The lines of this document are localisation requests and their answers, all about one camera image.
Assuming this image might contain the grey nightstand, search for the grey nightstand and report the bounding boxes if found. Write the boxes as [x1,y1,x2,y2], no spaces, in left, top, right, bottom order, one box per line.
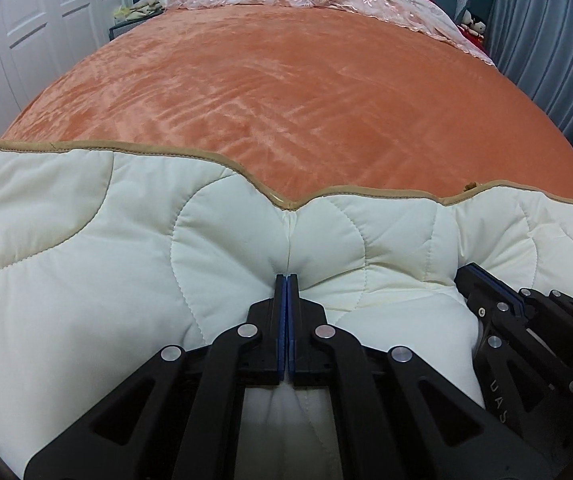
[109,7,167,41]

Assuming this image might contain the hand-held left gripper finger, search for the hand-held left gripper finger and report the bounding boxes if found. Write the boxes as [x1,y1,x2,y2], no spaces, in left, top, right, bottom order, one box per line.
[287,274,552,480]
[24,274,287,480]

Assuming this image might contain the plush toys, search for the plush toys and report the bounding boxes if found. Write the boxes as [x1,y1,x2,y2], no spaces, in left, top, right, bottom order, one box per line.
[459,10,487,36]

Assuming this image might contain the white wardrobe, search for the white wardrobe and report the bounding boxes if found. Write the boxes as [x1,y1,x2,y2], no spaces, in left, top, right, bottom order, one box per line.
[0,0,172,131]

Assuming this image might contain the cream quilted jacket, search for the cream quilted jacket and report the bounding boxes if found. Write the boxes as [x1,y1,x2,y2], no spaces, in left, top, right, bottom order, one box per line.
[0,132,573,480]

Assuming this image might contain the orange plush blanket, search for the orange plush blanket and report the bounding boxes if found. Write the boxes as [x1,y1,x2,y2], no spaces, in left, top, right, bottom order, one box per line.
[1,2,573,211]

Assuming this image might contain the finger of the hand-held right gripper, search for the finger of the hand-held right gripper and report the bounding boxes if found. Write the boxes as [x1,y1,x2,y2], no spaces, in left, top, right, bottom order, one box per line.
[519,287,573,341]
[454,262,525,341]

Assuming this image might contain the pale yellow cloth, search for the pale yellow cloth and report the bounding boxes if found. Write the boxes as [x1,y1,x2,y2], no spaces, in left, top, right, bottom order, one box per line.
[114,0,167,23]

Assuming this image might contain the grey-blue curtain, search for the grey-blue curtain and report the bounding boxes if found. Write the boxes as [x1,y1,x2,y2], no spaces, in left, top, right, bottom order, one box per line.
[487,0,573,181]

